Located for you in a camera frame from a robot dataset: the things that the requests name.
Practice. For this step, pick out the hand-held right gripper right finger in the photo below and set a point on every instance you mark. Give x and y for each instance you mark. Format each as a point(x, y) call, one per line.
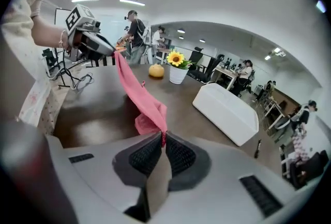
point(219, 166)

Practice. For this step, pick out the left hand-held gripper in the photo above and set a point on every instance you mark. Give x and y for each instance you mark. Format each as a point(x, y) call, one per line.
point(77, 17)

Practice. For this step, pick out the sunflower in white pot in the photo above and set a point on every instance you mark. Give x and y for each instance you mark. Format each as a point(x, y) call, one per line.
point(178, 75)

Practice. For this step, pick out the whiteboard on black stand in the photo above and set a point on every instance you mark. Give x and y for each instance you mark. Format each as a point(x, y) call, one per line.
point(60, 17)

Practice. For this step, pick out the white leg table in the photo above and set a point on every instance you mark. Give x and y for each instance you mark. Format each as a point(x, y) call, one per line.
point(274, 109)

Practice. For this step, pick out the orange cloth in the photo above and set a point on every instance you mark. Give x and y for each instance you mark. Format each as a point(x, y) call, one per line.
point(121, 48)

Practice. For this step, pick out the wood top white table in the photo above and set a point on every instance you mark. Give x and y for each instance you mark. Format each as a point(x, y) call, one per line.
point(226, 71)

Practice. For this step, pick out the checkered tablecloth table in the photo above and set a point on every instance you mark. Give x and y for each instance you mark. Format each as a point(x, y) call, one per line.
point(300, 142)

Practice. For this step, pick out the pale table with black base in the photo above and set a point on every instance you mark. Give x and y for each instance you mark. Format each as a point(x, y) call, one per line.
point(89, 63)

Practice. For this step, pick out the black floor stand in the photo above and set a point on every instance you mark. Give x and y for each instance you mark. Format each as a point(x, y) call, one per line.
point(62, 70)

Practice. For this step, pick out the pink cloth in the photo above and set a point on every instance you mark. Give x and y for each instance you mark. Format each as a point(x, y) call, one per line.
point(139, 93)

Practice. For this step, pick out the brown wooden cabinet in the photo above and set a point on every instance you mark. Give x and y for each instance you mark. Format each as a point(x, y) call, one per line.
point(287, 100)

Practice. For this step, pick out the person's star print shirt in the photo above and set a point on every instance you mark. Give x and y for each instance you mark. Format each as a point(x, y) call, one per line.
point(20, 11)

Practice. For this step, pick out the black office chair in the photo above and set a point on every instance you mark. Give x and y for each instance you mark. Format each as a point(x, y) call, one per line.
point(310, 166)
point(195, 60)
point(49, 57)
point(210, 70)

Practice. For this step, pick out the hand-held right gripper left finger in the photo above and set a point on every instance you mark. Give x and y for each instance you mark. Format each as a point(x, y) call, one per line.
point(103, 179)

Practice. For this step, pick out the white plastic tray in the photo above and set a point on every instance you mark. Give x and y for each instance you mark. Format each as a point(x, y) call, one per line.
point(227, 111)

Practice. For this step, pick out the ceiling spot light cluster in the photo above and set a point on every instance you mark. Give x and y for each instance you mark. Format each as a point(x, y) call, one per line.
point(275, 53)

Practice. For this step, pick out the person's left hand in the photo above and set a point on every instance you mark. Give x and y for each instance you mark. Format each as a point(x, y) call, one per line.
point(75, 41)

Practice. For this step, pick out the black marker pen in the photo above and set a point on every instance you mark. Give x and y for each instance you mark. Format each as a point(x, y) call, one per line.
point(257, 149)

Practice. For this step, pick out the orange pumpkin-shaped jar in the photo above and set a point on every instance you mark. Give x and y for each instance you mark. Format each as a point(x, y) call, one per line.
point(156, 71)

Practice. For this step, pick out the person's left forearm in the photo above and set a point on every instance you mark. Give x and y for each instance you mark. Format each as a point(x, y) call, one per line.
point(47, 34)

